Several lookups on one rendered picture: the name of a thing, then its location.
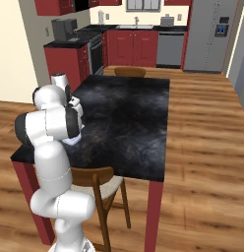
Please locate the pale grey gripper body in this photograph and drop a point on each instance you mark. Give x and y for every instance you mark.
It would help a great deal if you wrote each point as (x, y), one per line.
(72, 140)

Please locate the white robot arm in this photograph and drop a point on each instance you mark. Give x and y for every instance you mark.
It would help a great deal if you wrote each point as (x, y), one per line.
(51, 164)

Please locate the wooden chair with pale cushion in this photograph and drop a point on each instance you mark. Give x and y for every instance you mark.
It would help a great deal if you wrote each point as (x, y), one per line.
(94, 187)

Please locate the dark marble table, red legs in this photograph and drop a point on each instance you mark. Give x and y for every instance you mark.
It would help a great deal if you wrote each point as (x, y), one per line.
(127, 124)

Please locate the red base cupboard beside oven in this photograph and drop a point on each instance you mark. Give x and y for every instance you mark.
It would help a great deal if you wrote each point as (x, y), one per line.
(66, 62)

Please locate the black and steel oven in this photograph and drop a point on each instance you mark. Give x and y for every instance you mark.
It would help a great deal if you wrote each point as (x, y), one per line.
(95, 52)

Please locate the black coffee machine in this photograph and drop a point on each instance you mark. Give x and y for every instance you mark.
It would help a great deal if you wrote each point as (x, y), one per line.
(64, 29)

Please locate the red base cupboards under sink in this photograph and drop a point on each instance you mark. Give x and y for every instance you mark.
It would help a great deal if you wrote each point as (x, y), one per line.
(134, 47)

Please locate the white jug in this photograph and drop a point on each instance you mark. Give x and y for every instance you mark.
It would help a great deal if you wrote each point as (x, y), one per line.
(100, 17)

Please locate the sink with tap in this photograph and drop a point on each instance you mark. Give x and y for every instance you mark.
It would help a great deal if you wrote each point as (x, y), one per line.
(135, 25)

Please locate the grey dishwasher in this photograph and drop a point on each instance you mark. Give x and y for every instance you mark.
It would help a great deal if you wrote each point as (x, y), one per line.
(170, 49)

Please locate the black extractor hood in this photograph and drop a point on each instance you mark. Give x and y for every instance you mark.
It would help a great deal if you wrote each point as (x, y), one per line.
(81, 5)

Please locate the grey toaster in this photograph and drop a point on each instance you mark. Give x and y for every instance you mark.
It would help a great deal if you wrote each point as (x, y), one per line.
(167, 21)

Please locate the grey framed window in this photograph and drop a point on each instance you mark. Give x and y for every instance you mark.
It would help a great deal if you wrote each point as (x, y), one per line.
(143, 4)

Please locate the grey fridge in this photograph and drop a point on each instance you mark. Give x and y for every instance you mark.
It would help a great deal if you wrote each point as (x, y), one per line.
(209, 36)

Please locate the red wall cupboards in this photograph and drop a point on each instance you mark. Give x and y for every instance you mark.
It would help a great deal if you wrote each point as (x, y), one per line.
(55, 6)

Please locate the red wall cupboard beside fridge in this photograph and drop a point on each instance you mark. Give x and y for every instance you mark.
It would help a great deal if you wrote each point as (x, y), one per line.
(177, 2)

